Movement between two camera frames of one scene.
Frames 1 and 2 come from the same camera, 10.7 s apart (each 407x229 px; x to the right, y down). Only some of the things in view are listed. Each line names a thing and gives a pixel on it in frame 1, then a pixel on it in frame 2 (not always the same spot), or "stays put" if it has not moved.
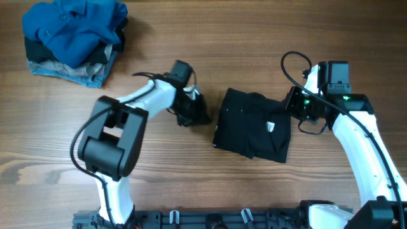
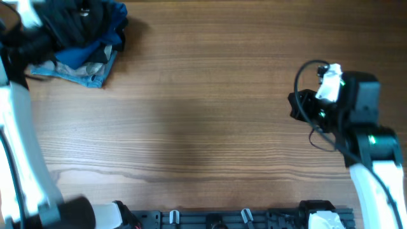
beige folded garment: [88, 69] stays put
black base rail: [296, 218] stays put
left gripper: [202, 116] → [59, 46]
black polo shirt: [250, 124] → [71, 23]
